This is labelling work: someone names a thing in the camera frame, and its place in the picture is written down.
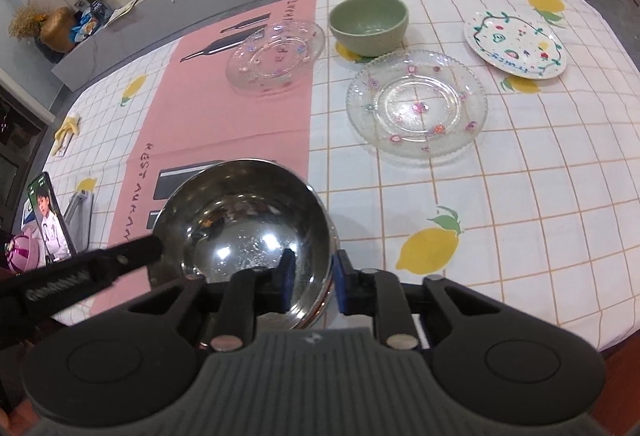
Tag pink ball toy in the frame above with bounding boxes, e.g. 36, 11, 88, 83
5, 233, 43, 273

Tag blue snack bag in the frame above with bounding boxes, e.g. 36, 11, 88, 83
70, 1, 109, 42

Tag grey phone stand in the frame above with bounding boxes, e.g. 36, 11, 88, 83
62, 190, 95, 252

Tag brown vase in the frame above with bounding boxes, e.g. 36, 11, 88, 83
40, 7, 79, 53

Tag paper sheets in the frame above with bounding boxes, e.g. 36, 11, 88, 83
106, 0, 142, 25

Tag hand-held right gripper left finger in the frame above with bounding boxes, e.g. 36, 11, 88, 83
127, 247, 297, 351

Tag dried yellow flowers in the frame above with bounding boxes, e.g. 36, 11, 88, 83
9, 1, 49, 39

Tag beaded rim floral glass plate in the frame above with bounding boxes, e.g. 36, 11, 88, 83
346, 50, 488, 160

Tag pink printed cloth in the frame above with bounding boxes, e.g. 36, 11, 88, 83
85, 0, 318, 317

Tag smartphone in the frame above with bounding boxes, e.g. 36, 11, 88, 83
26, 172, 78, 262

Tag white painted ceramic plate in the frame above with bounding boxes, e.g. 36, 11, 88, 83
463, 11, 568, 80

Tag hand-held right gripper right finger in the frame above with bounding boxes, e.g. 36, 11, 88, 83
335, 249, 501, 351

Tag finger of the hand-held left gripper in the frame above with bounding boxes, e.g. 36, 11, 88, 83
92, 235, 165, 279

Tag dark cabinet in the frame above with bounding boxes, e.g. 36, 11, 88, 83
0, 81, 56, 237

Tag green ceramic bowl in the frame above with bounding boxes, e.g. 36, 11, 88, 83
328, 0, 409, 57

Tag lemon print checked tablecloth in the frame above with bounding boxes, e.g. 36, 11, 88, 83
42, 0, 640, 352

